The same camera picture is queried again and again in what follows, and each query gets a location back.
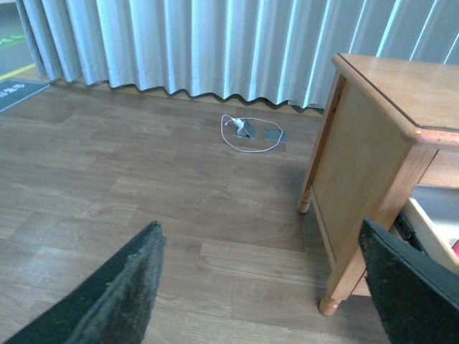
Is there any light grey pleated curtain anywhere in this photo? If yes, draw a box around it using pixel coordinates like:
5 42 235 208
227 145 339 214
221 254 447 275
16 1 458 108

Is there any white charging cable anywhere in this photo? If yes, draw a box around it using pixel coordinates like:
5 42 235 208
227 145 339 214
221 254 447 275
220 114 283 153

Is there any white plug adapter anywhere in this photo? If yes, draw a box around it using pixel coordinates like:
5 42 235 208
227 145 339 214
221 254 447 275
232 119 244 129

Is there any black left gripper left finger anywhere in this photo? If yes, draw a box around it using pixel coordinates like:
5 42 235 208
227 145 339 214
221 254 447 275
7 221 166 343

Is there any pink marker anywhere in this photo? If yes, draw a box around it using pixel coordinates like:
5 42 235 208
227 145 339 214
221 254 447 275
452 241 459 257

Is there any closed metal floor plate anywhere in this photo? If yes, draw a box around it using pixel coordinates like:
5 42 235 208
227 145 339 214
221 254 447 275
263 129 289 143

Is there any dark floor sign sticker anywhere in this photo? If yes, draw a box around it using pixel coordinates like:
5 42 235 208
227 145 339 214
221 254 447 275
0 78 50 112

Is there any open metal floor socket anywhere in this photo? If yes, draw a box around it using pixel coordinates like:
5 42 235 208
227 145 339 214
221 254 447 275
235 118 256 139

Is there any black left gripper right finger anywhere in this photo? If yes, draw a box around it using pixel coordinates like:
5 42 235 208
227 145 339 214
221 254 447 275
359 219 458 343

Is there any wooden side table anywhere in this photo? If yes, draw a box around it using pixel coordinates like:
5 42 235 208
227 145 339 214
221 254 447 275
298 53 458 316

